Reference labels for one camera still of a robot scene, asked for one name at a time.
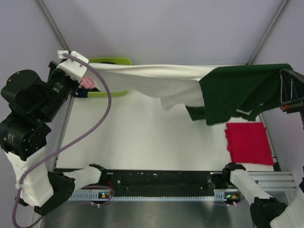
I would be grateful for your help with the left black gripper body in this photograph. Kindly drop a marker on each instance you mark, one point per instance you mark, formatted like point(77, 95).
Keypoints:
point(62, 85)

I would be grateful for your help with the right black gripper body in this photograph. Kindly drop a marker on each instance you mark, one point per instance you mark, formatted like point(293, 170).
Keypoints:
point(293, 99)

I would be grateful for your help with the white and green t-shirt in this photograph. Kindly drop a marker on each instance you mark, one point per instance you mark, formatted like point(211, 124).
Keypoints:
point(211, 93)

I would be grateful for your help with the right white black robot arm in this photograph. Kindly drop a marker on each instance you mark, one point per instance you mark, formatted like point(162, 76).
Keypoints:
point(265, 210)

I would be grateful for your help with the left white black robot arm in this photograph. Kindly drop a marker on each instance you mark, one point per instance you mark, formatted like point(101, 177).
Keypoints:
point(34, 103)

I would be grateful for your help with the navy blue t-shirt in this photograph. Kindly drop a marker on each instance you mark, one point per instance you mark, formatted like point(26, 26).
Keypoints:
point(84, 92)

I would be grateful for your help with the pink t-shirt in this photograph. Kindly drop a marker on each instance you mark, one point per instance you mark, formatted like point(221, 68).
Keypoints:
point(87, 83)

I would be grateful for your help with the lime green plastic basin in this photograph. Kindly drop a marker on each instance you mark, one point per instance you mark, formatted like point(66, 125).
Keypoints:
point(113, 61)

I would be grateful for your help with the folded red t-shirt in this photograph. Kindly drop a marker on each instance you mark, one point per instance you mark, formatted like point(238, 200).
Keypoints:
point(248, 143)

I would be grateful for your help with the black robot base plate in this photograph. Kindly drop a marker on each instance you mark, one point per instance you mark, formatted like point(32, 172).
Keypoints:
point(171, 182)

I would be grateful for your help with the grey slotted cable duct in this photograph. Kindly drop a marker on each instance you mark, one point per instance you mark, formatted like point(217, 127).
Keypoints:
point(102, 195)

